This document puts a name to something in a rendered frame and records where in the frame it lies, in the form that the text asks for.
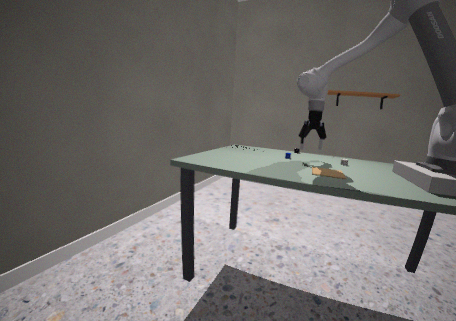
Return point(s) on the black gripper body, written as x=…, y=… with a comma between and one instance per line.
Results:
x=314, y=117

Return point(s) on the tan mottled mat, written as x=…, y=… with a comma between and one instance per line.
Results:
x=328, y=173

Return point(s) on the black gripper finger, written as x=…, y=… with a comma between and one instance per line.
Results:
x=306, y=123
x=321, y=134

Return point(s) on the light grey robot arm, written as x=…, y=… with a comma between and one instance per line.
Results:
x=439, y=47

